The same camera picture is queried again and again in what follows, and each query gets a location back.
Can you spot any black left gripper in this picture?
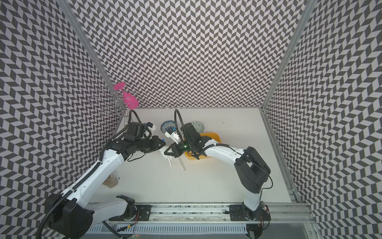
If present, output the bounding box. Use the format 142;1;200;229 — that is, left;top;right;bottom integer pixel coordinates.
135;135;166;153

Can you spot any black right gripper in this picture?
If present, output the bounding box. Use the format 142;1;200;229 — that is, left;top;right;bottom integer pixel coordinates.
164;139;194;157

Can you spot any clear test tube blue cap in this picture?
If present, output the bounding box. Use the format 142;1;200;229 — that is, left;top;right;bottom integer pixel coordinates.
160;139;173;168

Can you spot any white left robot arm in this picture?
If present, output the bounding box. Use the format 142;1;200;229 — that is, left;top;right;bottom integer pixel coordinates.
35;122;166;239

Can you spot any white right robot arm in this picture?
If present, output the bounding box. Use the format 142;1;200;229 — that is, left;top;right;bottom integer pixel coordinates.
163;123;272;222

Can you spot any blue floral ceramic bowl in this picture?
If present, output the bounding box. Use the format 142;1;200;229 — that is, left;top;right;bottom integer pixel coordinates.
161;120;177;134

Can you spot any green patterned ceramic bowl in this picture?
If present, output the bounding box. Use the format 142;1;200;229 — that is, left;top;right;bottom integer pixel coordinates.
191;121;205;134

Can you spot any yellow plastic tub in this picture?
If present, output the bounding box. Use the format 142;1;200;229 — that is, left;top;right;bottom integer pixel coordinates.
183;132;222;161

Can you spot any pink plastic cup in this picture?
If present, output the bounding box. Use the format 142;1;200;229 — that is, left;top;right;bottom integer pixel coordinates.
113;82;126;91
122;92;139;110

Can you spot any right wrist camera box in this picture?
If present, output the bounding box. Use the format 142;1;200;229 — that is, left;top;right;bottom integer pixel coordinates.
165;127;182;143

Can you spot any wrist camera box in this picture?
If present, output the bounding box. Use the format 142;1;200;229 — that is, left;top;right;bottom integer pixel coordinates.
165;127;182;143
145;122;156;133

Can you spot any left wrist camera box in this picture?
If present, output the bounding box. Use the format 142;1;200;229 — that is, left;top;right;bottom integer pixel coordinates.
145;122;156;133

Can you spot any chrome wire cup stand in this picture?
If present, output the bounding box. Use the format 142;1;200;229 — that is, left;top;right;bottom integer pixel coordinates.
88;87;129;118

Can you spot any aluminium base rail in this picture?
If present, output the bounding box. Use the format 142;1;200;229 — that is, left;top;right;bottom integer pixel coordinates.
135;203;316;224

